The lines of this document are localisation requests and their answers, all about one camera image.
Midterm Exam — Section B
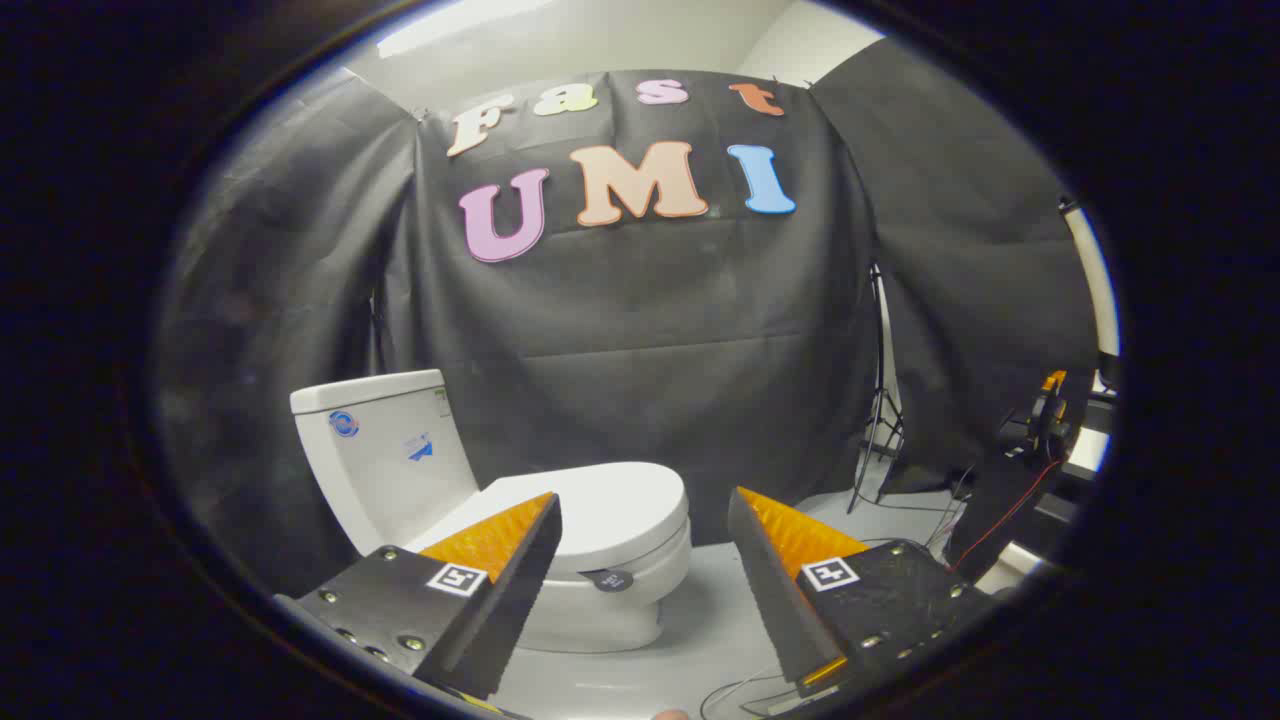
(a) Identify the black and orange device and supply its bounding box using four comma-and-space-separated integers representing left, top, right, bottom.
945, 370, 1101, 583

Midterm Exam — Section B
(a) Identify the white light panel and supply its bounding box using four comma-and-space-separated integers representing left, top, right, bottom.
1060, 198, 1121, 363

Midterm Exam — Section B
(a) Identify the black light stand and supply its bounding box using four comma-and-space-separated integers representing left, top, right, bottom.
848, 265, 906, 514

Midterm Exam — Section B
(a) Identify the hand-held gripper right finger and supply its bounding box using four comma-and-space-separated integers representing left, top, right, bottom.
727, 487, 1002, 698

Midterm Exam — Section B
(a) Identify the white toilet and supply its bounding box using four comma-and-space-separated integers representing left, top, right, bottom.
290, 370, 693, 654

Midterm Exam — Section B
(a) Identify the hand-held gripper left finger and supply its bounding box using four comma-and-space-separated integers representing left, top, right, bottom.
275, 492, 563, 701

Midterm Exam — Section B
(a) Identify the black backdrop cloth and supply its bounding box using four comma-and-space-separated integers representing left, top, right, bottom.
150, 40, 1101, 601

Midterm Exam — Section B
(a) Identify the white toilet lid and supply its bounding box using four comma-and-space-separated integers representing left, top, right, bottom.
405, 462, 691, 577

